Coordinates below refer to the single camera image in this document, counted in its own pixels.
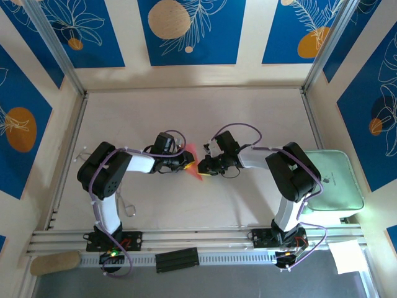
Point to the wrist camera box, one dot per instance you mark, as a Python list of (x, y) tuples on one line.
[(228, 141), (164, 142)]

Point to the blue floral wall poster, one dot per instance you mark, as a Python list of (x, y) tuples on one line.
[(359, 18), (285, 31), (363, 124), (214, 46), (21, 93), (38, 46), (93, 34)]

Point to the beige oval pad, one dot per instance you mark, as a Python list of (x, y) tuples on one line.
[(54, 263)]

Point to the white paper note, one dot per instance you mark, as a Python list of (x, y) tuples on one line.
[(347, 256)]

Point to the black slotted block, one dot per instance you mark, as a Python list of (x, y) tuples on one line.
[(176, 260)]

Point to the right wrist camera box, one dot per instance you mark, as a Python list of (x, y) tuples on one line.
[(228, 141)]

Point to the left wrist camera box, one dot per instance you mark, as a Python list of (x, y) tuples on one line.
[(164, 142)]

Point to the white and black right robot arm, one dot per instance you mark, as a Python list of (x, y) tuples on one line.
[(294, 174)]

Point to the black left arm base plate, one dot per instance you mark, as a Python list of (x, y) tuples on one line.
[(135, 240)]

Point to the aluminium frame post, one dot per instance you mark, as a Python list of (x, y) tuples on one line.
[(327, 46), (56, 46)]

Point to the mint green zip case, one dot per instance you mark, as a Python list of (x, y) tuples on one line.
[(341, 186)]

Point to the black controller board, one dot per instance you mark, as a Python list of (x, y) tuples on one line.
[(283, 260), (107, 260)]

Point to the long aluminium table rail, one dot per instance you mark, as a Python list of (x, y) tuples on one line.
[(198, 239)]

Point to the pink square paper sheet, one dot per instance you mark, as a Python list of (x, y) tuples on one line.
[(191, 150)]

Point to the aluminium side rail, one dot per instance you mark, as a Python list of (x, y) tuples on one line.
[(69, 149), (311, 121)]

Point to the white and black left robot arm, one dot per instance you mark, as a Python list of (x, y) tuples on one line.
[(104, 174)]

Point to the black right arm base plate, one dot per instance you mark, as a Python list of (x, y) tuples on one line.
[(259, 239)]

